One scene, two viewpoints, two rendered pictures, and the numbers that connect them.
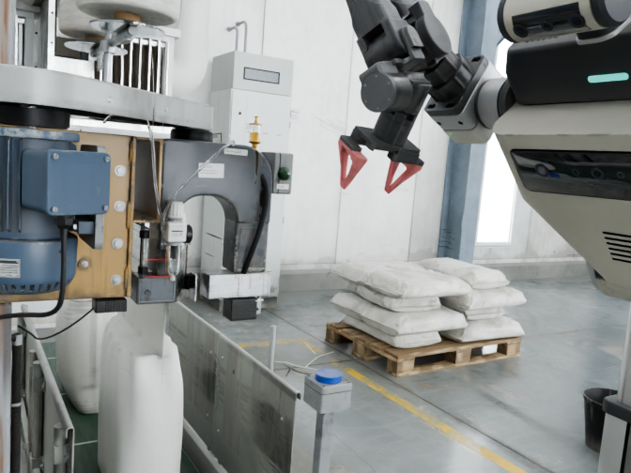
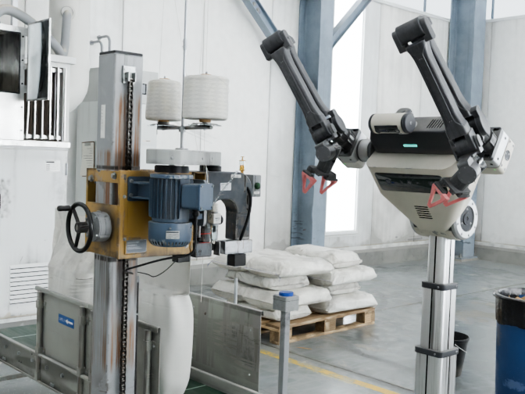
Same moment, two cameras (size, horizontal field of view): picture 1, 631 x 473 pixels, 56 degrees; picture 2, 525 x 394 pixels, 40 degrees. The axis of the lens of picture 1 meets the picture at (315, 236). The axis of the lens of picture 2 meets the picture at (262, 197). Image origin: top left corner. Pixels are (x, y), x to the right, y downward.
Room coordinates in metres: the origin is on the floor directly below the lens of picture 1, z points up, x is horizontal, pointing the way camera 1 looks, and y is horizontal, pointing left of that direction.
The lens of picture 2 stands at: (-1.59, 0.64, 1.39)
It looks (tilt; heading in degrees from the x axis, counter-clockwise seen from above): 3 degrees down; 349
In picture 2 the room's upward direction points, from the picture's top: 2 degrees clockwise
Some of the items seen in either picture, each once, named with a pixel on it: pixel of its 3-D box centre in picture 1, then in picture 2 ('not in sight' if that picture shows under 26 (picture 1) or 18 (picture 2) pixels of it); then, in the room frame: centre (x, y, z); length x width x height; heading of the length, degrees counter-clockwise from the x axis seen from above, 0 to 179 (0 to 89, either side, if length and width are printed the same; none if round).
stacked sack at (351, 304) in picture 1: (378, 302); (254, 287); (4.29, -0.51, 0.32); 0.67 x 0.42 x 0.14; 125
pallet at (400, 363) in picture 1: (423, 339); (293, 316); (4.30, -0.86, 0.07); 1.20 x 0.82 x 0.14; 123
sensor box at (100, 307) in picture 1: (109, 304); (181, 258); (1.14, 0.39, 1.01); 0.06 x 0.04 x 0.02; 121
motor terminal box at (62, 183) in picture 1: (67, 189); (197, 199); (0.87, 0.37, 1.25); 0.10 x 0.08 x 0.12; 146
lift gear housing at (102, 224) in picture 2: not in sight; (97, 226); (1.03, 0.71, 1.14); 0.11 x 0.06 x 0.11; 31
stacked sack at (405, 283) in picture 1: (419, 282); (290, 265); (3.96, -0.73, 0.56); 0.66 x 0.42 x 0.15; 121
